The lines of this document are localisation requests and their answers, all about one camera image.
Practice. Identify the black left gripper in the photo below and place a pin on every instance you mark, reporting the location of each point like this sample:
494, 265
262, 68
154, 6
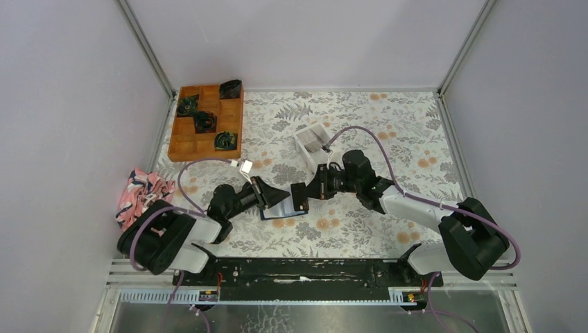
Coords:
265, 195

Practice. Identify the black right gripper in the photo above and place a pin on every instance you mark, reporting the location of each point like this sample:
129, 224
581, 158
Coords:
317, 187

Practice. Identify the dark credit card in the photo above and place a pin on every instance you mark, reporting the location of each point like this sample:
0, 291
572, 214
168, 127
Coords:
299, 197

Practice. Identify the blue leather card holder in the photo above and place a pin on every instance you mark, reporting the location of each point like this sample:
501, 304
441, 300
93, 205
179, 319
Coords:
284, 209

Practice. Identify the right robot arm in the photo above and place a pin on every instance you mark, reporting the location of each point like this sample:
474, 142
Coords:
470, 244

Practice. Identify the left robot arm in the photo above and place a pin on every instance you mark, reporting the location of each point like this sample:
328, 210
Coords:
166, 236

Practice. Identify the white plastic card box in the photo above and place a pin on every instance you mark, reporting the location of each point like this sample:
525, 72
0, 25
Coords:
312, 160

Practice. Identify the stack of cards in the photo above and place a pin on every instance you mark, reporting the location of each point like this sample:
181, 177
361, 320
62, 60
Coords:
311, 141

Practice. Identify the floral tablecloth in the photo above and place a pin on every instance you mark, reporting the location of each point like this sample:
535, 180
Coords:
400, 132

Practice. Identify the dark rolled cloth bottom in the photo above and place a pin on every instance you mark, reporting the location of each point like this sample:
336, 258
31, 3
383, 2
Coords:
226, 141

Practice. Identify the dark rolled cloth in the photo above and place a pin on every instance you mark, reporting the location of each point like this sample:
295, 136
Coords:
187, 106
230, 89
226, 141
204, 122

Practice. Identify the dark rolled cloth middle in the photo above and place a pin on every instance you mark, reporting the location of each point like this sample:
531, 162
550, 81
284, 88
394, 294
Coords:
204, 122

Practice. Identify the dark rolled cloth top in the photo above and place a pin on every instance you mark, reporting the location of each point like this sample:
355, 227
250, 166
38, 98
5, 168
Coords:
230, 89

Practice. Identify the dark rolled cloth left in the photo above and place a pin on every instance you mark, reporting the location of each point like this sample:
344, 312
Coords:
187, 106

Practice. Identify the pink patterned cloth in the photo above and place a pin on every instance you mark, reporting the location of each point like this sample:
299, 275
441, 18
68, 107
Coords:
141, 191

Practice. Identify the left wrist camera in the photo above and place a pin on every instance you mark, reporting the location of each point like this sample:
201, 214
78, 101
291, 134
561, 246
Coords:
243, 166

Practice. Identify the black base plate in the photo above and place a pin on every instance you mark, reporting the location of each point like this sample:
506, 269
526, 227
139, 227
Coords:
293, 279

